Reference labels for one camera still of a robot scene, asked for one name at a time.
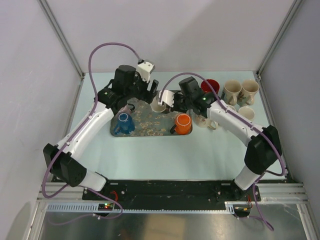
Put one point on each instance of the blue faceted mug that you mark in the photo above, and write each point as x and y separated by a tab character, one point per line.
125	124

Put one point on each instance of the cream coral pattern mug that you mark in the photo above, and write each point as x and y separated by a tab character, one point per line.
249	90

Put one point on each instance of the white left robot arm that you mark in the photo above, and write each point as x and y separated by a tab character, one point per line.
63	158

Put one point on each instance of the yellow faceted mug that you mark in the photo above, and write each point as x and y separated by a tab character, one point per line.
247	112

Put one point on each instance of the aluminium rail right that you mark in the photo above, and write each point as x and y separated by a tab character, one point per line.
282	193

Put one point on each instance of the floral patterned serving tray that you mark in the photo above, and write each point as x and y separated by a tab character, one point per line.
147	122

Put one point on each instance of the tall cream seahorse mug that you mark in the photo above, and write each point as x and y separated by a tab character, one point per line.
231	90

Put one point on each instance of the lilac mug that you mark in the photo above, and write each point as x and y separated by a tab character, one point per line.
128	109

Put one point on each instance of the left aluminium frame post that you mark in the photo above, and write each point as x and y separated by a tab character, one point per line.
52	20

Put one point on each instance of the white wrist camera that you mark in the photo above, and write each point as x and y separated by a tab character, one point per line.
166	97
144	69

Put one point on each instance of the cream mug with script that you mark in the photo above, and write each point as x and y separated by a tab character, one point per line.
204	122

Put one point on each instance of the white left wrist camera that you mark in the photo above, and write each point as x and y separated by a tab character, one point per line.
144	69

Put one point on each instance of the aluminium frame post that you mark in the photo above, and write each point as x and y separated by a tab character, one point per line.
52	20
289	17

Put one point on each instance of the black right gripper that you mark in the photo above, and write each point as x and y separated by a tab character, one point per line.
175	107

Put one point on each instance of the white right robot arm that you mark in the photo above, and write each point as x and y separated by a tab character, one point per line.
263	146

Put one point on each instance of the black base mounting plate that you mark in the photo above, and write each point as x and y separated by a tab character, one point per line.
173	195

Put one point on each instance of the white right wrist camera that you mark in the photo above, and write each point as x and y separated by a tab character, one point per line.
166	97

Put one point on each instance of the black mug orange trim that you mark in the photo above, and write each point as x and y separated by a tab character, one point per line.
210	85

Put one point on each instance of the pink faceted mug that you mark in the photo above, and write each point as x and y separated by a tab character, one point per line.
230	108

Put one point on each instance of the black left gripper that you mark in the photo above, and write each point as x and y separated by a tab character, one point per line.
147	96

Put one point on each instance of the right aluminium frame post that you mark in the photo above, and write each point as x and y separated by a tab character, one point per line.
289	17

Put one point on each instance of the orange mug black handle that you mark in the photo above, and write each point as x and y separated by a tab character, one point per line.
182	124

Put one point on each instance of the dark green faceted mug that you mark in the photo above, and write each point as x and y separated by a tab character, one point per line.
156	105

